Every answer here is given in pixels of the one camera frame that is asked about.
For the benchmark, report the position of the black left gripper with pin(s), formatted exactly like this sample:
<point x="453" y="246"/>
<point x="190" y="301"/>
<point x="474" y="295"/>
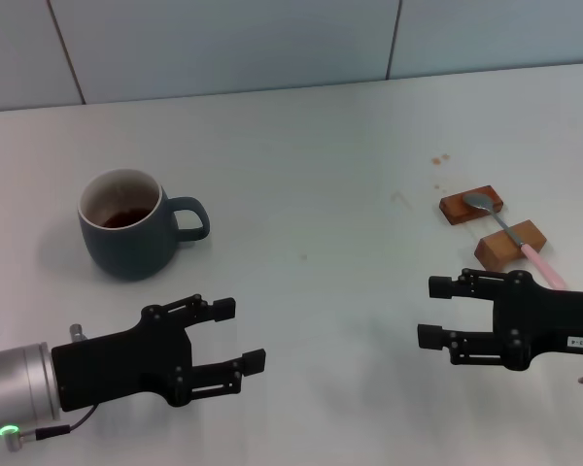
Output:
<point x="116" y="364"/>

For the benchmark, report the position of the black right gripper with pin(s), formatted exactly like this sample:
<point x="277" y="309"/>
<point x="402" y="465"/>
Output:
<point x="549" y="325"/>

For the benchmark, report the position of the grey ceramic cup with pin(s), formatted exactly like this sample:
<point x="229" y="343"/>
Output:
<point x="126" y="252"/>

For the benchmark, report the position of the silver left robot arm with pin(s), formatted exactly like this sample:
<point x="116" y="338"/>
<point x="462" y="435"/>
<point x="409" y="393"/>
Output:
<point x="19" y="388"/>

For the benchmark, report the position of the notched light wooden block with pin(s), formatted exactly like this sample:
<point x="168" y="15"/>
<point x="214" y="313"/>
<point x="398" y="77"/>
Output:
<point x="495" y="248"/>

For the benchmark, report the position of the flat dark wooden block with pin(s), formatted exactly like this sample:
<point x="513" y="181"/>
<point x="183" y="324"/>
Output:
<point x="454" y="212"/>

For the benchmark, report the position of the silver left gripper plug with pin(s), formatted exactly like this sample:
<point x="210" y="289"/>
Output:
<point x="78" y="333"/>

